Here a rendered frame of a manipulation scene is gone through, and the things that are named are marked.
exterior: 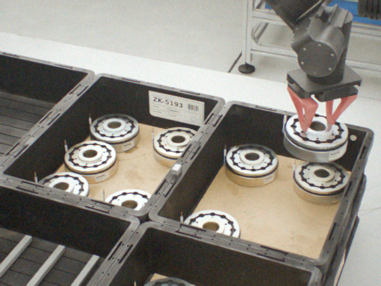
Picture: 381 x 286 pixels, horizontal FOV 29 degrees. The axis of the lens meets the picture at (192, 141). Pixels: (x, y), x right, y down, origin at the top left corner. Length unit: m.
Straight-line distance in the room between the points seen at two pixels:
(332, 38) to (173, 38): 2.74
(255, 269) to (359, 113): 0.85
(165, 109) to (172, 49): 2.11
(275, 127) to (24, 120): 0.56
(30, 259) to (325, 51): 0.62
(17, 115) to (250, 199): 0.58
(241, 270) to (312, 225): 0.23
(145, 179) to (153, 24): 2.52
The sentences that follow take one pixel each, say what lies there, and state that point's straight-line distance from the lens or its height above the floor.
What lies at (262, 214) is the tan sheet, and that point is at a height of 0.83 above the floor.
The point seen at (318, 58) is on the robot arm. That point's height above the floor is 1.22.
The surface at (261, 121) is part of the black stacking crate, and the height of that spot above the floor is 0.90.
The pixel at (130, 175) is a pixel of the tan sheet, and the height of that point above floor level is 0.83.
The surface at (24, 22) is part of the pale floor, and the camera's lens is 4.05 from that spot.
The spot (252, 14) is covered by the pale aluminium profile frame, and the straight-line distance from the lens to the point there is 3.35.
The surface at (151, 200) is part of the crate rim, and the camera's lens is 1.25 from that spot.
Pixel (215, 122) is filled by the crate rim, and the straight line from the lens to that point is 1.44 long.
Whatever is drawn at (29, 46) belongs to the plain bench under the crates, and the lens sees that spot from 2.26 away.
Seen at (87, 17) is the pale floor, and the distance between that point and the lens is 4.04.
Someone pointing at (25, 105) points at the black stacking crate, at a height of 0.83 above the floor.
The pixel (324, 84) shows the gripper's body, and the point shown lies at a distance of 1.16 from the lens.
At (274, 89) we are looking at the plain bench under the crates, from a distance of 2.00.
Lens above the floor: 1.73
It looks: 35 degrees down
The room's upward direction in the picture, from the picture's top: straight up
